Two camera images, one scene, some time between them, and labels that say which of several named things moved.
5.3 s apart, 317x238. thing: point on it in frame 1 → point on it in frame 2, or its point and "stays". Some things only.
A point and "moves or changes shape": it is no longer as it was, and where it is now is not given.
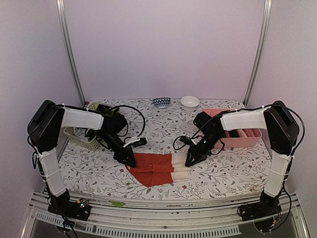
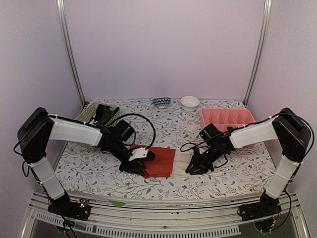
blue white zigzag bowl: x=162 y=102 stays
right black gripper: x=198 y=155 → x=198 y=164
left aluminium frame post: x=61 y=4 stays
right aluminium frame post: x=267 y=4 stays
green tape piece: x=116 y=204 stays
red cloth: x=153 y=169 moves or changes shape
